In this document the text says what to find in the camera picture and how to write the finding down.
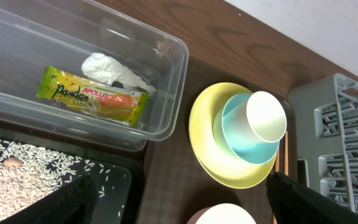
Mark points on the clear plastic bin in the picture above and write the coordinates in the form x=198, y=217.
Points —
x=36, y=34

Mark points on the left wooden chopstick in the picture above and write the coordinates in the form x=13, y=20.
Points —
x=276, y=169

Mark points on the wooden chopstick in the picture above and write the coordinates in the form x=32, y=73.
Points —
x=285, y=160
x=276, y=169

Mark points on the white tissue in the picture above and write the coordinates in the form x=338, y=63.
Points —
x=105, y=69

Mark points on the white paper cup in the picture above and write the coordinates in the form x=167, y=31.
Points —
x=253, y=118

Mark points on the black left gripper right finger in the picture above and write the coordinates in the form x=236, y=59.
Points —
x=292, y=202

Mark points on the grey dishwasher rack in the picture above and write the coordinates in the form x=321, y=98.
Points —
x=326, y=115

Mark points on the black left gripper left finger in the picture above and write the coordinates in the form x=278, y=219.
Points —
x=72, y=203

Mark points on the right wooden chopstick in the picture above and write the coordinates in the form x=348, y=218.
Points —
x=285, y=160

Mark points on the black plastic tray bin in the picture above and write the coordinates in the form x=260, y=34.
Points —
x=24, y=135

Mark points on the yellow plate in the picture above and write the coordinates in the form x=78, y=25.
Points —
x=222, y=166

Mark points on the rice food waste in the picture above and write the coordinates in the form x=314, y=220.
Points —
x=29, y=173

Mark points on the blue bowl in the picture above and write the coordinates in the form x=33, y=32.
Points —
x=256, y=154

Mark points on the white bowl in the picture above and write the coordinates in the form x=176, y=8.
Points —
x=225, y=213

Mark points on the dark brown serving tray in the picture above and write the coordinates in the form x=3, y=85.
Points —
x=176, y=185

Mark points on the green pandan cake wrapper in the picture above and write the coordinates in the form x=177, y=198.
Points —
x=92, y=98

